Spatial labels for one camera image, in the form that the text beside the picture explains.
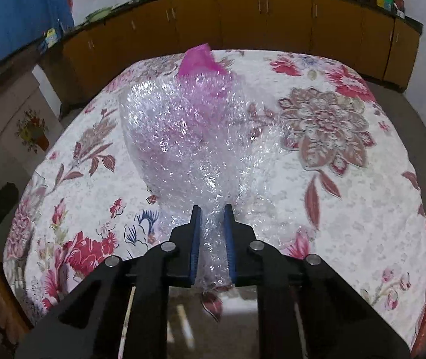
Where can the floral tablecloth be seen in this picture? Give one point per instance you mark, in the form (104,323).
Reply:
(296,144)

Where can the green basin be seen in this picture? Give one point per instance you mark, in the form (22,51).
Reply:
(98,14)

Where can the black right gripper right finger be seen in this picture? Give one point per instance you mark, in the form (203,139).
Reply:
(255,263)

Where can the pink plastic bag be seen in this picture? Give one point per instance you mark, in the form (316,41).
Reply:
(198,60)

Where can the wooden lower kitchen cabinets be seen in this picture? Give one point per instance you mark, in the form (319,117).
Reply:
(380,46)

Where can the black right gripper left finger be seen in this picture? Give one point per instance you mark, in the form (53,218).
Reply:
(172,263)

